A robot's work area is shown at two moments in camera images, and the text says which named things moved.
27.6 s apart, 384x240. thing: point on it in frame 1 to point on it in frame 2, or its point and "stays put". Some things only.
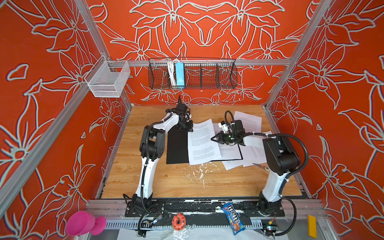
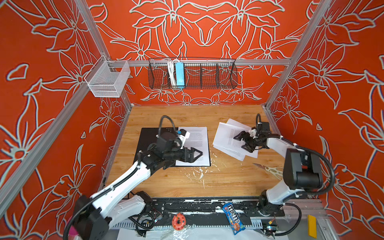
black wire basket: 167,73 stays put
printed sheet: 251,123 to 224,141
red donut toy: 179,221 stays put
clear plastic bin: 106,79 stays put
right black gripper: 220,136 to 242,134
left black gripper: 188,128 to 184,151
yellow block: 312,228 stays put
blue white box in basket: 180,75 stays put
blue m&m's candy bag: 233,218 stays put
